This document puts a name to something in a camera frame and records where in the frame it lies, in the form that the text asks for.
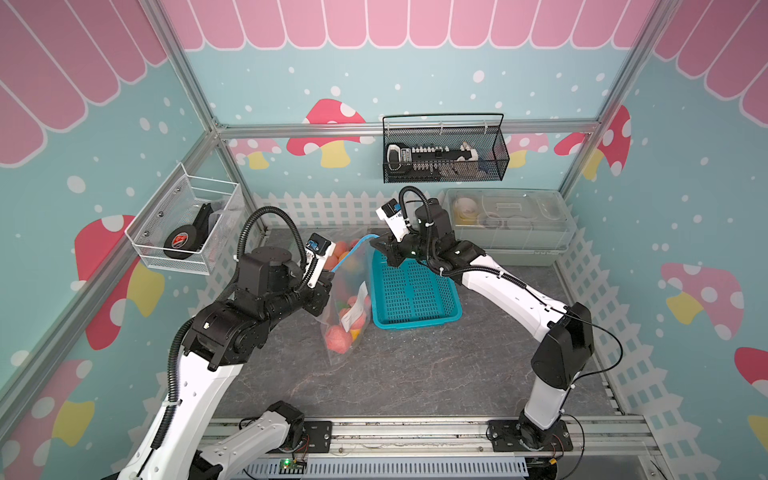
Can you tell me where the blue stick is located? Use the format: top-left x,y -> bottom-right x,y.
316,233 -> 380,367

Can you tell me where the yellow peach with leaf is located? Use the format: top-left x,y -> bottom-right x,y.
350,319 -> 366,341

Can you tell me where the clear green zip-top bag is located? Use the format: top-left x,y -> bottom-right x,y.
319,226 -> 370,271

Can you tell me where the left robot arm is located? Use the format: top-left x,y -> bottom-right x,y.
115,206 -> 336,479

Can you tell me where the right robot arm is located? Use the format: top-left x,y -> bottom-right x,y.
372,186 -> 599,451

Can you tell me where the teal plastic basket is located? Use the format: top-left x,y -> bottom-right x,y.
370,250 -> 463,330

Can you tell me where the clear plastic storage box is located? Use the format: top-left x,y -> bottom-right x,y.
442,189 -> 577,266

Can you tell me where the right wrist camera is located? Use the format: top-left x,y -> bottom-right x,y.
376,199 -> 413,243

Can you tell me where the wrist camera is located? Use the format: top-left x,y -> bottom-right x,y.
376,199 -> 413,243
305,233 -> 336,288

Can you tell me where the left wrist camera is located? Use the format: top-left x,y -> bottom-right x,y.
305,233 -> 336,288

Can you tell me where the black wire wall basket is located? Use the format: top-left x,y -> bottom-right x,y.
381,113 -> 510,183

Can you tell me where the white wire wall basket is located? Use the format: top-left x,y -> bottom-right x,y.
125,164 -> 245,275

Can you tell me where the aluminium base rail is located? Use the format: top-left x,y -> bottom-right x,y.
155,413 -> 667,480

